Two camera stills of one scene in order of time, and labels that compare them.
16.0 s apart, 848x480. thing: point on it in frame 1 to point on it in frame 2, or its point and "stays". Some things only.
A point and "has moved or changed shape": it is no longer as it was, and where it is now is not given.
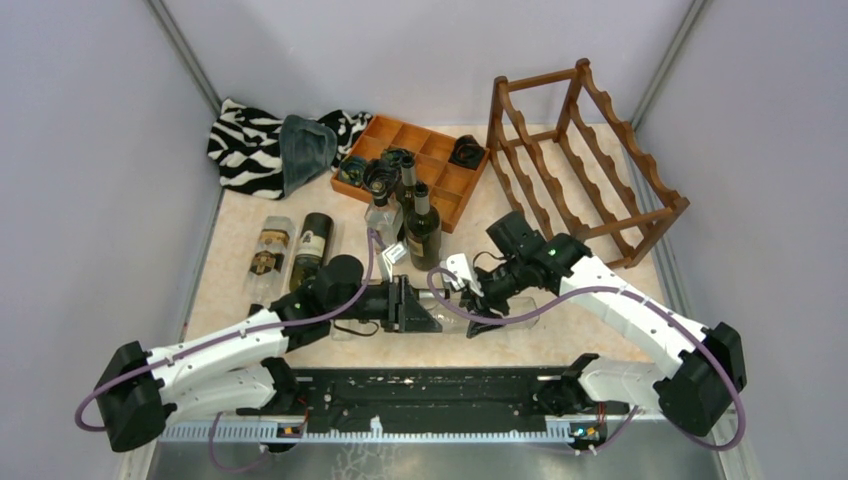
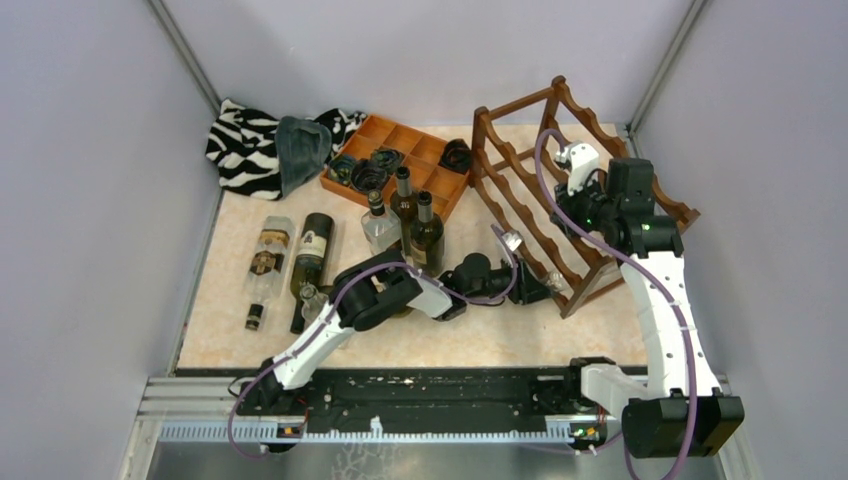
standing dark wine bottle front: x=423 y=232 stays
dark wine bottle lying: x=313 y=249 stays
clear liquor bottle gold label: x=269 y=266 stays
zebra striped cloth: x=246 y=144 stays
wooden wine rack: x=564 y=151 has moved or changed shape
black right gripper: x=480 y=306 to x=565 y=201
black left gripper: x=406 y=311 to x=528 y=288
